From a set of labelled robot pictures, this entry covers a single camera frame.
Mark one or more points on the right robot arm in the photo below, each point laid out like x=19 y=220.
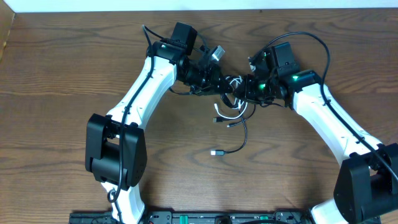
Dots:
x=366 y=187

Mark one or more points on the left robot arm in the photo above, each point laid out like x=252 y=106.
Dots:
x=115 y=151

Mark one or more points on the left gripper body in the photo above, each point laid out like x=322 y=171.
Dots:
x=212 y=82

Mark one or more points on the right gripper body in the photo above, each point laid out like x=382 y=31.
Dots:
x=246 y=90

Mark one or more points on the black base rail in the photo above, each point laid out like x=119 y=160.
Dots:
x=167 y=217

